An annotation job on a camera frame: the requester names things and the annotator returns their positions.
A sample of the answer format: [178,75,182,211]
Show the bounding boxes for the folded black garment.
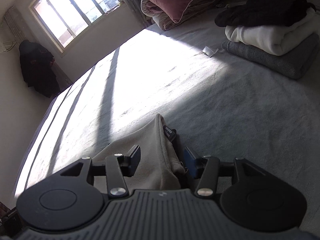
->
[215,0,317,27]

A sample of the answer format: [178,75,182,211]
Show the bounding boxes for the patterned curtain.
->
[109,0,151,29]

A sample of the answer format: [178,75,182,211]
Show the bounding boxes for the window with pale frame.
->
[29,0,124,55]

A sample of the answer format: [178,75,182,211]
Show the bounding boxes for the folded grey garment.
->
[221,34,319,80]

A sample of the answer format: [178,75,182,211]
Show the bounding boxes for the small white paper scrap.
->
[195,46,219,58]

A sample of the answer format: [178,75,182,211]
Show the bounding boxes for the dark clothes hanging on wall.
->
[18,40,61,98]

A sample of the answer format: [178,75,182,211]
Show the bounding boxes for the grey bed sheet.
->
[13,9,319,235]

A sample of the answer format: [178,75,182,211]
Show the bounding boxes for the cream black bear sweatshirt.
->
[93,114,185,193]

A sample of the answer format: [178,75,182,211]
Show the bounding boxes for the folded white garment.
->
[225,8,319,56]

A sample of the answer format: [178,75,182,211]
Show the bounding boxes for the folded pink white quilts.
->
[140,0,179,31]

